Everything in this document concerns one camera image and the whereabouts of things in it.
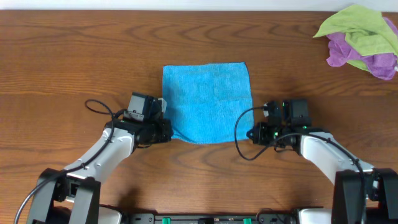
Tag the purple microfiber cloth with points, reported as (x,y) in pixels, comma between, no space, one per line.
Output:
(383,66)

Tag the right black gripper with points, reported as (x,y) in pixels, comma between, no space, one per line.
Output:
(259,137)

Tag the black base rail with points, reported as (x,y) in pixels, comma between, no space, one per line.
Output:
(263,218)

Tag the blue microfiber cloth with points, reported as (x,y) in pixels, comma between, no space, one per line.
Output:
(208,104)

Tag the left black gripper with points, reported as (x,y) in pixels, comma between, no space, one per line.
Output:
(166,134)

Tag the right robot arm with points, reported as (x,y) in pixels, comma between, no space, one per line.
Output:
(362,193)

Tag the green microfiber cloth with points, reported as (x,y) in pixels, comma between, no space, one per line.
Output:
(366,30)

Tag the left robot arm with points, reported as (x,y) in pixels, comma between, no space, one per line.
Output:
(72,195)

